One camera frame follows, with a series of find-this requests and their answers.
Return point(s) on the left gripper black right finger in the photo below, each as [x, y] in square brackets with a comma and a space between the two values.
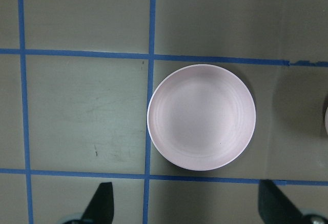
[275, 207]

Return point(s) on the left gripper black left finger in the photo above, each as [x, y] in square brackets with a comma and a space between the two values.
[101, 207]

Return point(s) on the pink bowl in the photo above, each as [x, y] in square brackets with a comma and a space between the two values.
[326, 120]

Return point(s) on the pink plate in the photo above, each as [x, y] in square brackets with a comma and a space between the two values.
[201, 117]

